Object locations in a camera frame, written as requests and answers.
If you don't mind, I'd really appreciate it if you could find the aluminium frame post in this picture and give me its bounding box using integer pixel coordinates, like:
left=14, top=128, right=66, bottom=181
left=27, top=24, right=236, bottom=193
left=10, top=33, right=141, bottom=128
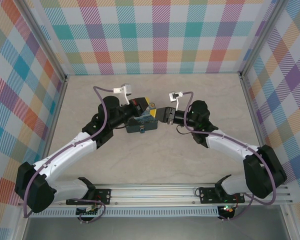
left=21, top=0, right=69, bottom=82
left=238, top=0, right=278, bottom=80

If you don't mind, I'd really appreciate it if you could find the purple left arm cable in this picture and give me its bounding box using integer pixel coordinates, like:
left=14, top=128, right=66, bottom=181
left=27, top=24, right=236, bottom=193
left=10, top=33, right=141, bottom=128
left=22, top=86, right=116, bottom=224

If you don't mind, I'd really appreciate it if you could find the starry night print tin box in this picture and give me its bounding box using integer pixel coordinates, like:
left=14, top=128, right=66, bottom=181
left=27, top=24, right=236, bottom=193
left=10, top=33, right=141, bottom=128
left=125, top=108, right=158, bottom=135

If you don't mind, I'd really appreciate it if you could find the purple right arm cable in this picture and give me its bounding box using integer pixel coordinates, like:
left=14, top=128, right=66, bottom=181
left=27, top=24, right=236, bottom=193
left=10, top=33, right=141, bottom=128
left=183, top=91, right=278, bottom=223

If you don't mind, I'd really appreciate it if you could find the white slotted cable duct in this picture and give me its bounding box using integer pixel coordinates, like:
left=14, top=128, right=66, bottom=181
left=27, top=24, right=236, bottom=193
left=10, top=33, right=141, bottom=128
left=29, top=206, right=220, bottom=218

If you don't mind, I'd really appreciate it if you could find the small black circuit board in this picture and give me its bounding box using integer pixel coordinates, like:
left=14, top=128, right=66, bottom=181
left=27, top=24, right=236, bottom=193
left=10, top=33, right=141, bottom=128
left=76, top=206, right=101, bottom=217

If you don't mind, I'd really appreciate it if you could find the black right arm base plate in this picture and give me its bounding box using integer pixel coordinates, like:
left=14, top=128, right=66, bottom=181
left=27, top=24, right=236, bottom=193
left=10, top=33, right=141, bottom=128
left=198, top=186, right=246, bottom=205

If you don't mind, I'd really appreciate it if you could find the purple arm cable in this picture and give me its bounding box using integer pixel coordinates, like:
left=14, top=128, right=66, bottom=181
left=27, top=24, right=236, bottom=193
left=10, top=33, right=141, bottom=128
left=22, top=86, right=116, bottom=224
left=183, top=91, right=278, bottom=223

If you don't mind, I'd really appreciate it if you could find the circuit board with lit leds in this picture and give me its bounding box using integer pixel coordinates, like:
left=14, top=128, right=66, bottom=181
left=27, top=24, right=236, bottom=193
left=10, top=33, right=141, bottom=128
left=219, top=204, right=235, bottom=215

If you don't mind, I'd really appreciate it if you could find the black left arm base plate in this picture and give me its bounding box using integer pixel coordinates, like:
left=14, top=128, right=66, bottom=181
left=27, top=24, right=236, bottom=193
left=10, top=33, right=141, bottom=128
left=66, top=188, right=113, bottom=206

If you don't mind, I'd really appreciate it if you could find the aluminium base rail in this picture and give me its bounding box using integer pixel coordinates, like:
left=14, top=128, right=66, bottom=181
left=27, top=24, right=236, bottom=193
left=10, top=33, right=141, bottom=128
left=18, top=183, right=292, bottom=207

